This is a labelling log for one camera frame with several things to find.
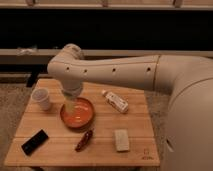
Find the small white bottle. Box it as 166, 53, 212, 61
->
102, 90, 129, 113

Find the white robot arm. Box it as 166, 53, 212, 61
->
47, 44, 213, 171

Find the orange bowl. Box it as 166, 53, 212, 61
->
60, 97, 95, 130

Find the white paper cup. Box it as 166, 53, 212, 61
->
31, 88, 51, 110

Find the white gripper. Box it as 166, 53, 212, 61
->
62, 82, 83, 113

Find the black rectangular remote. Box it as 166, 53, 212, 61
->
21, 130, 48, 156

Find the beige sponge block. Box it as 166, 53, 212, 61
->
114, 129, 130, 152

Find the red chili pepper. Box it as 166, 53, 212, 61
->
75, 129, 93, 152

